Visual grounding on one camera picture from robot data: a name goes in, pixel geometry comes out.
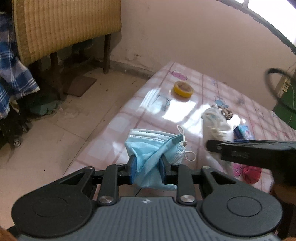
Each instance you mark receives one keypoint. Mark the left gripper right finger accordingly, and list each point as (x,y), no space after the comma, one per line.
(184,178)

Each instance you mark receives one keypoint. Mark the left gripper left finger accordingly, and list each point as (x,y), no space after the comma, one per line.
(112,177)

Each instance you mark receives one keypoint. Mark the blue surgical mask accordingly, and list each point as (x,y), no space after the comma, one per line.
(148,146)

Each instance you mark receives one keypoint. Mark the pink sock in bag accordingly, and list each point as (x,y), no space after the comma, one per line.
(248,174)

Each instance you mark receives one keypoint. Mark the blue tissue pack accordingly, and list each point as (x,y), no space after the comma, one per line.
(242,132)

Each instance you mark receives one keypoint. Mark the white cloth bag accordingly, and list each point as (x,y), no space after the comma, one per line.
(215,127)

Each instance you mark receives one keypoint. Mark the pink checkered tablecloth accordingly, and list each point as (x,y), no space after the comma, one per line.
(155,106)

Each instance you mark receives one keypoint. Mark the yellow tape roll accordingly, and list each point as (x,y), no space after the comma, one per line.
(183,89)

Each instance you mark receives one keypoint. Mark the blue plaid cloth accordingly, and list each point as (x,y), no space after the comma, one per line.
(16,79)

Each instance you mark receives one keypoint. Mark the woven rattan chair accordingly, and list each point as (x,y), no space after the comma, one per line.
(44,27)

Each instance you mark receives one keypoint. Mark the wall power socket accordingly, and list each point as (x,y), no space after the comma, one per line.
(283,85)

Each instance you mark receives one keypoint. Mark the key bundle with cord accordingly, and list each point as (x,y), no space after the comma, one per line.
(228,114)

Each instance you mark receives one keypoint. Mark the window with dark frame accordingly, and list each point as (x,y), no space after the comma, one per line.
(277,16)

